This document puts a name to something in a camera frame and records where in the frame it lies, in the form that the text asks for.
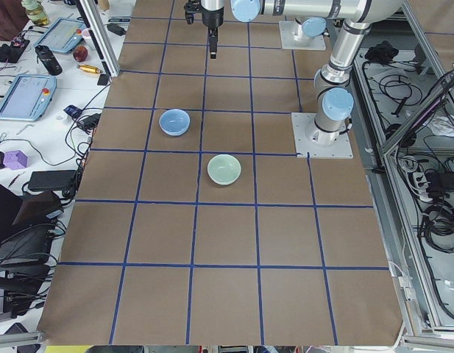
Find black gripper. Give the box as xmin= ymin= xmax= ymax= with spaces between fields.
xmin=208 ymin=27 xmax=218 ymax=60

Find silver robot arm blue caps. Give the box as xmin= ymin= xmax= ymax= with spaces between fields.
xmin=230 ymin=0 xmax=402 ymax=146

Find second robot base joint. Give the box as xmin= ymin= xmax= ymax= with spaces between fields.
xmin=294 ymin=17 xmax=326 ymax=41

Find blue ceramic bowl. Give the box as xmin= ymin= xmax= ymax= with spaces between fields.
xmin=159 ymin=109 xmax=191 ymax=137

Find green ceramic bowl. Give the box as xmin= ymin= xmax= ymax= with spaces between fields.
xmin=207 ymin=154 xmax=241 ymax=185

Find black power adapter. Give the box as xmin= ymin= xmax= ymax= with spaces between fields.
xmin=107 ymin=23 xmax=127 ymax=36

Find black small phone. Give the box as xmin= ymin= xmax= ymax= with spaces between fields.
xmin=97 ymin=74 xmax=109 ymax=86

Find white pink cup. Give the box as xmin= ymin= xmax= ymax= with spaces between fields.
xmin=81 ymin=29 xmax=91 ymax=40

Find yellow cylindrical tool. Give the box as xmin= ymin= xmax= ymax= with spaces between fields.
xmin=77 ymin=65 xmax=102 ymax=74

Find red apple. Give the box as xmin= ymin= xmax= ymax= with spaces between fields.
xmin=73 ymin=46 xmax=88 ymax=63

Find far blue teach pendant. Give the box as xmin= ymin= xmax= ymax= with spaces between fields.
xmin=34 ymin=17 xmax=86 ymax=54

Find blue teach pendant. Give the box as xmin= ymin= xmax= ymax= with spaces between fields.
xmin=34 ymin=17 xmax=86 ymax=54
xmin=0 ymin=74 xmax=57 ymax=121

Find black water bottle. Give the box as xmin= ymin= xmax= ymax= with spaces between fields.
xmin=35 ymin=45 xmax=63 ymax=76

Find brown paper table mat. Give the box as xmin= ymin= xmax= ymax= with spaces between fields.
xmin=38 ymin=1 xmax=402 ymax=346

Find green drink bottle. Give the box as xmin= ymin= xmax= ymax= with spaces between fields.
xmin=21 ymin=0 xmax=50 ymax=26

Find near blue teach pendant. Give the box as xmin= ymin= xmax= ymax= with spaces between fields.
xmin=0 ymin=74 xmax=57 ymax=121

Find black flat adapter brick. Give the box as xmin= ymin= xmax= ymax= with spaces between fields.
xmin=27 ymin=170 xmax=76 ymax=192

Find purple plastic block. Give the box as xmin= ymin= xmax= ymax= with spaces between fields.
xmin=3 ymin=150 xmax=28 ymax=170

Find aluminium frame post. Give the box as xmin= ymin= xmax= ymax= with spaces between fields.
xmin=76 ymin=0 xmax=120 ymax=77

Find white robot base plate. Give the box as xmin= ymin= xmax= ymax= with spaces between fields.
xmin=291 ymin=113 xmax=353 ymax=159

